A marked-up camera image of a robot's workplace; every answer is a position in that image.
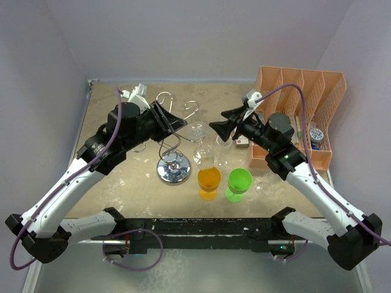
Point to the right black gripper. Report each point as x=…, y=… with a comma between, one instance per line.
x=225, y=128

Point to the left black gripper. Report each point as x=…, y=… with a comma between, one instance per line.
x=165, y=121

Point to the clear wine glass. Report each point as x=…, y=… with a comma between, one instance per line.
x=221, y=150
x=203, y=154
x=263, y=189

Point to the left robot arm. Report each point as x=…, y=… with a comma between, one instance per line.
x=43, y=231

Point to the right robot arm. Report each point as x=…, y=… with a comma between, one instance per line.
x=349, y=235

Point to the chrome wine glass rack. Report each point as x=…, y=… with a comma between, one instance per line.
x=173, y=167

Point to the white red small box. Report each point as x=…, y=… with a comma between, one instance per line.
x=242, y=142

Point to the green plastic goblet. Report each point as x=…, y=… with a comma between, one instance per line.
x=239, y=181

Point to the orange plastic goblet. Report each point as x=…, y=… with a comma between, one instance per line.
x=209, y=180

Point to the orange desk file organizer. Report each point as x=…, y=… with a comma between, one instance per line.
x=323, y=92

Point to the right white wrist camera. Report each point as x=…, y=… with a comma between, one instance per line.
x=251, y=100

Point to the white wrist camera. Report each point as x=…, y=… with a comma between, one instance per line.
x=251, y=100
x=137, y=97

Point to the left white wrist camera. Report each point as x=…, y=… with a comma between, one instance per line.
x=137, y=97

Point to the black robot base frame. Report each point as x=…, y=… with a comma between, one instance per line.
x=259, y=235

